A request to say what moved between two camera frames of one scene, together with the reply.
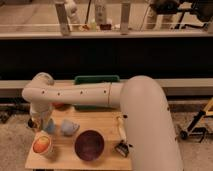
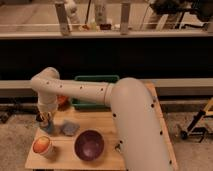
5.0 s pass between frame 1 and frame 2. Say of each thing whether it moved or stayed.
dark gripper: moved
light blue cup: stayed
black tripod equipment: stayed
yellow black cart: stayed
